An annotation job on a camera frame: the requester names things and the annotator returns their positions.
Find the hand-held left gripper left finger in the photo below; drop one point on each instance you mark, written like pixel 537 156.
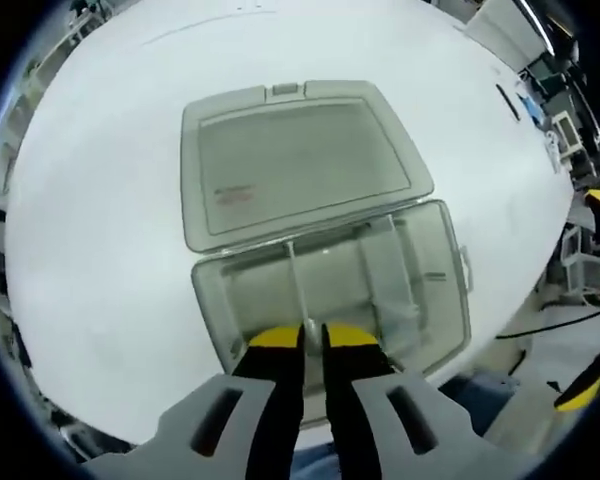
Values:
pixel 275 380

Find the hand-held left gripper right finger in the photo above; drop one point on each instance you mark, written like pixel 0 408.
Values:
pixel 355 370

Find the grey transparent guide fixture box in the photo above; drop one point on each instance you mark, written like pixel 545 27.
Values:
pixel 290 160

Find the white stool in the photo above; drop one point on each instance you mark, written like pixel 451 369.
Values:
pixel 585 265

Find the small white framed box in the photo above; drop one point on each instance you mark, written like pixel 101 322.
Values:
pixel 566 129

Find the blue cloth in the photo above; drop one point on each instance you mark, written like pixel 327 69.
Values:
pixel 530 105

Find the black pen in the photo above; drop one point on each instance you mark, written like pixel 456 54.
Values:
pixel 507 102

